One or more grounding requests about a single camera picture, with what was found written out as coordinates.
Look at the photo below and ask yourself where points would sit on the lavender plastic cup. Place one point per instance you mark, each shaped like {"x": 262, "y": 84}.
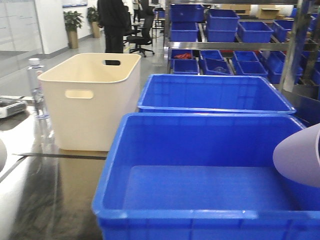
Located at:
{"x": 297, "y": 157}

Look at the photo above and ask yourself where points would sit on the beige plastic cup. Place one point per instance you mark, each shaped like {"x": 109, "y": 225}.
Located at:
{"x": 3, "y": 155}

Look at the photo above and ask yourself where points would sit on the near blue plastic bin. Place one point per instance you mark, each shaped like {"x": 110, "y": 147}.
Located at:
{"x": 192, "y": 176}

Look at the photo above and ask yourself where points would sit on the blue plastic bin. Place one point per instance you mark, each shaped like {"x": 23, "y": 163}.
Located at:
{"x": 192, "y": 176}
{"x": 173, "y": 93}

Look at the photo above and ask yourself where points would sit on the cream plastic storage bin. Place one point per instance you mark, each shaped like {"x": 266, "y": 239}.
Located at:
{"x": 87, "y": 95}

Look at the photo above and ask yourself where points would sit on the far blue plastic bin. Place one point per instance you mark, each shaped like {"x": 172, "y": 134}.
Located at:
{"x": 173, "y": 93}

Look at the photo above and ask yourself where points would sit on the person in black clothes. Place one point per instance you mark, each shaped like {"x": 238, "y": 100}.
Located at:
{"x": 113, "y": 17}

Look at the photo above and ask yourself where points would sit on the potted plant gold pot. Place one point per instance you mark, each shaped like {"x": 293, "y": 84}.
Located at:
{"x": 92, "y": 18}
{"x": 72, "y": 21}

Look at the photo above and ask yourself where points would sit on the clear water bottle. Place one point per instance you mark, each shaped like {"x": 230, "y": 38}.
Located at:
{"x": 34, "y": 70}

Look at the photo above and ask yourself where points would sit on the steel shelf with blue bins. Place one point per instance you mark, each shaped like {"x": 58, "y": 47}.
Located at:
{"x": 293, "y": 48}

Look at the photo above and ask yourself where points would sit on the grey electronic device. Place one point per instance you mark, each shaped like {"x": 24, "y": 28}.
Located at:
{"x": 10, "y": 107}

